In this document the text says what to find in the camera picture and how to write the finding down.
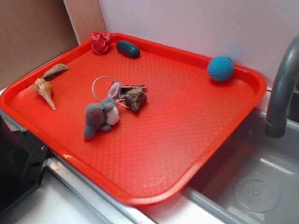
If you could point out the grey plush bunny keychain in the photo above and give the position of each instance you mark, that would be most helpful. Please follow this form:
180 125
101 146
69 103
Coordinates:
102 116

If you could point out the brown cardboard panel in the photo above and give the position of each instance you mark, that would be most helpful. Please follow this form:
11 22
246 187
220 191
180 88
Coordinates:
32 33

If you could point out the blue crocheted ball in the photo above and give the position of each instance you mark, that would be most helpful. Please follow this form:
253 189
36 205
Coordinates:
220 68

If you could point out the grey plastic sink basin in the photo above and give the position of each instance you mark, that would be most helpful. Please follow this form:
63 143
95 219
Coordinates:
252 178

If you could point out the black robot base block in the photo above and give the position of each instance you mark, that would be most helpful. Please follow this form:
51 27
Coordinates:
23 158

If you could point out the metal keys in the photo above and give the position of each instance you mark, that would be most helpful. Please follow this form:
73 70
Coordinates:
128 87

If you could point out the crumpled red paper ball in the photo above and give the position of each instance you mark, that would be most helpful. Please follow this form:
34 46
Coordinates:
100 41

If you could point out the grey faucet spout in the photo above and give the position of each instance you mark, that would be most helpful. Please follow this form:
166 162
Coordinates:
284 99

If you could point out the dark teal oval stone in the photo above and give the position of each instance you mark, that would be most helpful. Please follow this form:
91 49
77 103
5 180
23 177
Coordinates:
128 49

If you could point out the tan spiral sea shell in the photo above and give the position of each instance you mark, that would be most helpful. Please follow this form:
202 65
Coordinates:
44 88

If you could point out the red plastic tray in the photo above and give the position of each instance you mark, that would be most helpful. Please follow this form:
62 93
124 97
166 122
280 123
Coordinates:
151 155

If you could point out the brown rock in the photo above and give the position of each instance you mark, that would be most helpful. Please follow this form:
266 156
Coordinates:
135 99

